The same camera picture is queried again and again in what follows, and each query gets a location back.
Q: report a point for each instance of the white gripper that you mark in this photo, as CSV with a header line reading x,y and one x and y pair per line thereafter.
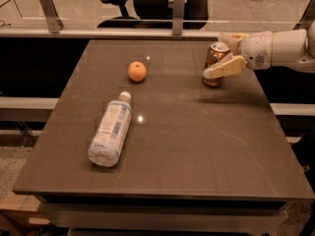
x,y
257,50

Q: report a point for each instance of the orange soda can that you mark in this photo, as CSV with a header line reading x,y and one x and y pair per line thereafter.
x,y
216,52

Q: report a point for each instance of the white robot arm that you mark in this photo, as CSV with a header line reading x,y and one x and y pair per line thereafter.
x,y
294,49

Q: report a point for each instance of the blue labelled plastic bottle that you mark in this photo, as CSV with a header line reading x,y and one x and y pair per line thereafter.
x,y
108,141

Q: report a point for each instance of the black office chair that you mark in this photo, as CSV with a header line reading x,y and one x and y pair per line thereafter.
x,y
157,14

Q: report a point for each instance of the orange fruit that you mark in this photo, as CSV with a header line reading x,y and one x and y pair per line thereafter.
x,y
137,71

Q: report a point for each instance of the glass partition panel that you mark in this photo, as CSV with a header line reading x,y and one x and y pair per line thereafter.
x,y
223,14

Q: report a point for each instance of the middle metal bracket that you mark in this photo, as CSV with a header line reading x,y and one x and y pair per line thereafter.
x,y
177,17

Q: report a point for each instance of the metal bracket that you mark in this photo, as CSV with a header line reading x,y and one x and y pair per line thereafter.
x,y
307,18
54,23
177,17

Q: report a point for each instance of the right metal bracket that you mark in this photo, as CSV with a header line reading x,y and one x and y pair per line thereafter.
x,y
307,18

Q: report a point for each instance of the left metal bracket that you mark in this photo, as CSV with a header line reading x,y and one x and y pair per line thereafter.
x,y
54,23

